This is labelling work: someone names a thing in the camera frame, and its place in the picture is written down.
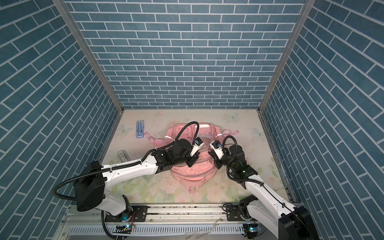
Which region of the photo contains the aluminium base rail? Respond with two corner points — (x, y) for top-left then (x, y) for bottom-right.
(52, 202), (319, 240)

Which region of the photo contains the blue clear pencil case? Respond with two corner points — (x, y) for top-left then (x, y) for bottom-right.
(136, 120), (145, 139)

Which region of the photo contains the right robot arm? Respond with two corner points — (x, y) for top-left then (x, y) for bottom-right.
(209, 141), (319, 240)

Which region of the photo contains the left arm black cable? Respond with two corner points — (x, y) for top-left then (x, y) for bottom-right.
(52, 121), (200, 240)

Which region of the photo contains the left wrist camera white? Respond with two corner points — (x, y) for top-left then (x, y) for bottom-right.
(190, 137), (204, 157)

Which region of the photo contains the pink student backpack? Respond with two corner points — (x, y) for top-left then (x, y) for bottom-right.
(145, 123), (239, 194)

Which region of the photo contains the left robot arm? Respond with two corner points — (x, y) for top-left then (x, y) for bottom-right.
(74, 138), (204, 222)

